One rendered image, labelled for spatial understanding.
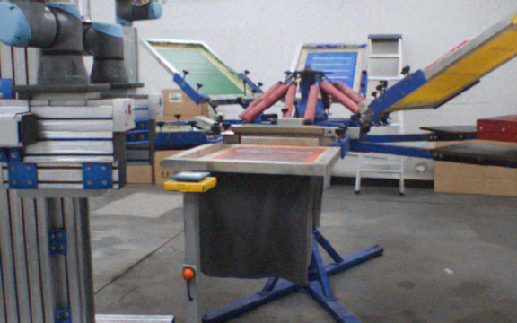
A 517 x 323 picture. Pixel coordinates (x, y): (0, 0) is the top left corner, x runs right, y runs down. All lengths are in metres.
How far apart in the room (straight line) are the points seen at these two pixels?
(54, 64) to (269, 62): 5.17
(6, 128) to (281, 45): 5.32
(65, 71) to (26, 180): 0.36
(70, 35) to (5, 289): 0.91
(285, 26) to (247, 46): 0.52
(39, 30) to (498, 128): 1.80
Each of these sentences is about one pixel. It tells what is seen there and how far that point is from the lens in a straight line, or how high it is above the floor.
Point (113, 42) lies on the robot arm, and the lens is 2.16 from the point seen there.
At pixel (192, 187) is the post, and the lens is 1.71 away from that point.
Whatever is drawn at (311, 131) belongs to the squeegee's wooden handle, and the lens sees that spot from 2.40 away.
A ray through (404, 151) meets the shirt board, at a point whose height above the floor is 0.90.
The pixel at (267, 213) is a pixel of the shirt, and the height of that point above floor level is 0.79.
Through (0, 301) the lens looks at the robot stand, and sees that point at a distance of 2.12.
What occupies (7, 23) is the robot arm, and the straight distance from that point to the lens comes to 1.60.
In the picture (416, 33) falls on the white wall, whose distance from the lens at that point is 6.55.
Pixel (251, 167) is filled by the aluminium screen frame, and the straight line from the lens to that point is 1.89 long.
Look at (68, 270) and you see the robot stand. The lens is 2.05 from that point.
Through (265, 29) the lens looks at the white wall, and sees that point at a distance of 6.74.
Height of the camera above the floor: 1.28
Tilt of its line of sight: 9 degrees down
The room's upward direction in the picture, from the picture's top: straight up
